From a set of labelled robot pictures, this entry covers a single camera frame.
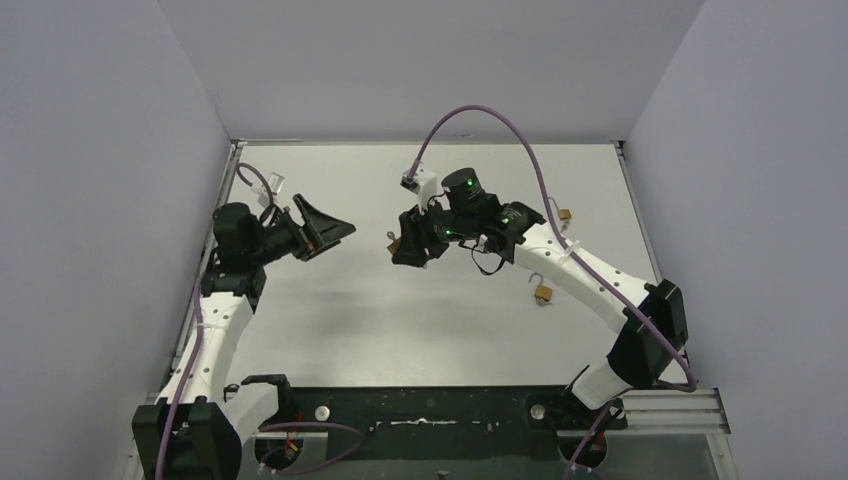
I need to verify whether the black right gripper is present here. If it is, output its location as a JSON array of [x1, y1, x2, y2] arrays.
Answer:
[[395, 196, 475, 267]]

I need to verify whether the large brass padlock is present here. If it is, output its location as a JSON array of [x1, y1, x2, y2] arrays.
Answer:
[[386, 231, 402, 255]]

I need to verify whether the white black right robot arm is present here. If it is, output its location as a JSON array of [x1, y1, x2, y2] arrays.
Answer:
[[392, 168, 688, 427]]

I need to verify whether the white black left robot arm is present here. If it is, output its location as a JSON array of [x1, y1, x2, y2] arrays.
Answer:
[[131, 194, 356, 479]]

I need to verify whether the small brass padlock middle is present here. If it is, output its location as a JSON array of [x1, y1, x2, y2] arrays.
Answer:
[[528, 273, 553, 307]]

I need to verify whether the small brass padlock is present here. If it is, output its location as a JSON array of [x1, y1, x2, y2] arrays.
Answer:
[[547, 196, 572, 232], [528, 273, 553, 307]]

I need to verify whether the small brass padlock far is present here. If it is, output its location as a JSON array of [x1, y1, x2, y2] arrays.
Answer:
[[547, 196, 572, 232]]

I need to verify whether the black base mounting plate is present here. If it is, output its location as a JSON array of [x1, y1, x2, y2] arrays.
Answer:
[[248, 386, 628, 474]]

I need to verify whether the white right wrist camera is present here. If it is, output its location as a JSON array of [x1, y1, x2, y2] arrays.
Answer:
[[400, 167, 439, 204]]

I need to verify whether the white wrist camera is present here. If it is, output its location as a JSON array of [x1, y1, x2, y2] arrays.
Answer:
[[262, 172, 285, 205], [400, 167, 439, 204]]

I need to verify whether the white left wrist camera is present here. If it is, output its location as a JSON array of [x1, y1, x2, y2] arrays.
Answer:
[[262, 172, 285, 205]]

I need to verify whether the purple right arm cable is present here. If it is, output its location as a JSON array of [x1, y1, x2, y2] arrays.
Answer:
[[408, 104, 698, 480]]

